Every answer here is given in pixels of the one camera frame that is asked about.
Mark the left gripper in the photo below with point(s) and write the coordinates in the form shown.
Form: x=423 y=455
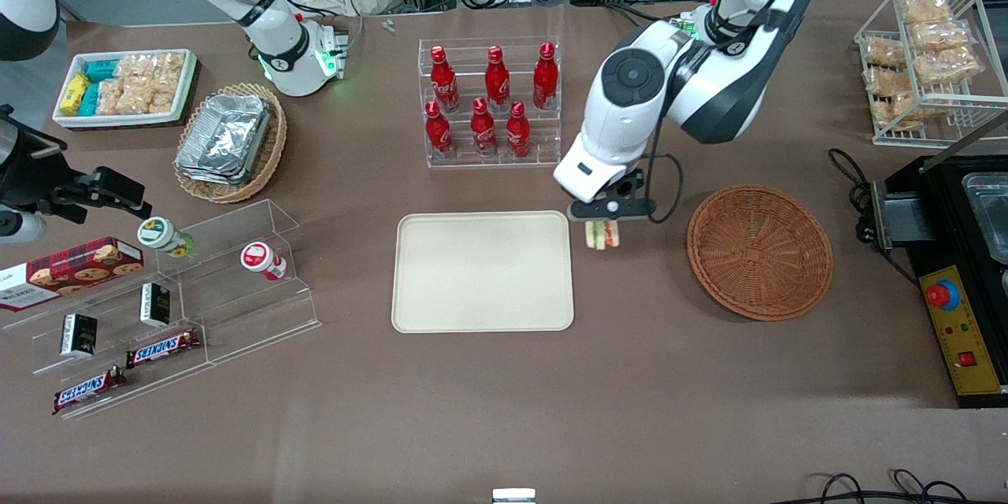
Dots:
x=626 y=187

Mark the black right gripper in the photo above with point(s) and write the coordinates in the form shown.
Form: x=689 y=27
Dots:
x=30 y=178

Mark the sandwich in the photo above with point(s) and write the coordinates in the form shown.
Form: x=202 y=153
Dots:
x=603 y=236

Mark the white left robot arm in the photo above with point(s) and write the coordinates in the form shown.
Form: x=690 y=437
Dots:
x=630 y=106

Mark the beige plastic tray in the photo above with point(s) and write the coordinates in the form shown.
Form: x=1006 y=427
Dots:
x=482 y=272

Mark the round brown wicker basket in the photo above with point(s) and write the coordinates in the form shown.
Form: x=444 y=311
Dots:
x=760 y=252

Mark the oval tan wicker basket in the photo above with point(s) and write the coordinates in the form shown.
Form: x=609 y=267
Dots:
x=272 y=150

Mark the red cookie box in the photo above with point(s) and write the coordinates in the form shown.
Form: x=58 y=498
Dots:
x=71 y=272

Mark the cup with green lid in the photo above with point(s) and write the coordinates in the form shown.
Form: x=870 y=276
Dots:
x=157 y=235

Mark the teal snack pack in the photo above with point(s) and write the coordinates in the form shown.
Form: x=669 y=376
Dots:
x=102 y=69
x=89 y=98

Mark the clear acrylic bottle rack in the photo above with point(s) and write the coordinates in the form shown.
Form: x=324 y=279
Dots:
x=543 y=142

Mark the rice cracker snack bag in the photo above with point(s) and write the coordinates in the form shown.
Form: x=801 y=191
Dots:
x=939 y=35
x=883 y=81
x=112 y=97
x=906 y=110
x=135 y=98
x=925 y=8
x=946 y=67
x=163 y=94
x=169 y=67
x=883 y=53
x=135 y=67

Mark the yellow snack pack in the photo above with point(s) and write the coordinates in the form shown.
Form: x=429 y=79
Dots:
x=75 y=94

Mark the small black box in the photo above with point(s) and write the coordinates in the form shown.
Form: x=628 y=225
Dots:
x=79 y=335
x=155 y=305

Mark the red cola bottle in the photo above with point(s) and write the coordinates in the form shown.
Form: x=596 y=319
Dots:
x=518 y=134
x=439 y=134
x=483 y=130
x=546 y=79
x=497 y=83
x=445 y=87

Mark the clear acrylic stepped shelf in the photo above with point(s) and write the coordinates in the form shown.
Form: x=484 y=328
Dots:
x=260 y=315
x=110 y=339

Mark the stack of foil trays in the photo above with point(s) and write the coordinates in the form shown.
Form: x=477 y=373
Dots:
x=224 y=138

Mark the white rectangular snack bin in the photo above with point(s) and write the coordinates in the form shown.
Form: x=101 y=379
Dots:
x=189 y=87

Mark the Snickers chocolate bar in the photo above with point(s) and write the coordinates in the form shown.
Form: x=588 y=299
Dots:
x=88 y=390
x=163 y=348

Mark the cup with red lid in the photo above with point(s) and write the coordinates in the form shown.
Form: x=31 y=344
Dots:
x=258 y=258

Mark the small white box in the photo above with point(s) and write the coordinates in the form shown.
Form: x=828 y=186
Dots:
x=513 y=497

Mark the red emergency stop button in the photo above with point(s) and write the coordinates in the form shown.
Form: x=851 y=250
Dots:
x=939 y=295

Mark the black fryer with yellow panel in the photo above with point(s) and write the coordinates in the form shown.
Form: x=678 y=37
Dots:
x=945 y=197

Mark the grey metal bar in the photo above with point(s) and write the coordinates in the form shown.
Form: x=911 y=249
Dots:
x=965 y=142

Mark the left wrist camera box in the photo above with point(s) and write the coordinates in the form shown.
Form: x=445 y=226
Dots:
x=630 y=210

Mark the grey metal side bracket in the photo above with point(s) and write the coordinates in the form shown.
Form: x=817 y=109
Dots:
x=906 y=220

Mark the red rocker switch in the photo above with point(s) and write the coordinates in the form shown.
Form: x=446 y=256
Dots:
x=968 y=359

